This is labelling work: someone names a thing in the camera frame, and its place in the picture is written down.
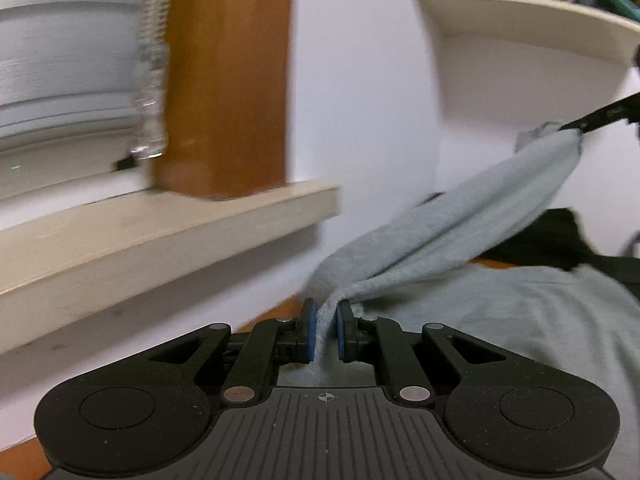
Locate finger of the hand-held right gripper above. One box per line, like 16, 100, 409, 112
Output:
561, 91, 640, 135

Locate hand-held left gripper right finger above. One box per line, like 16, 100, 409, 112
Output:
337, 300, 506, 403

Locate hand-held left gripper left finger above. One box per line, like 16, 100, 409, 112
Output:
147, 299, 317, 403

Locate grey printed sweatshirt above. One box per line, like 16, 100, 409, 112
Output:
277, 121, 640, 423

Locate black folded garment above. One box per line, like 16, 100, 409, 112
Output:
480, 208, 601, 272

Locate beige window sill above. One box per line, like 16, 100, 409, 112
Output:
0, 184, 342, 357

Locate grey window blind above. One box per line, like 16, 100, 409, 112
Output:
0, 0, 153, 163

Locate cream wall shelf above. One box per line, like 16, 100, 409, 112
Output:
417, 0, 640, 70

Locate wooden window frame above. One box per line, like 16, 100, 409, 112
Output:
152, 0, 294, 202

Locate clear plastic chain clip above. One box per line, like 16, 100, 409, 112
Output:
129, 42, 169, 161

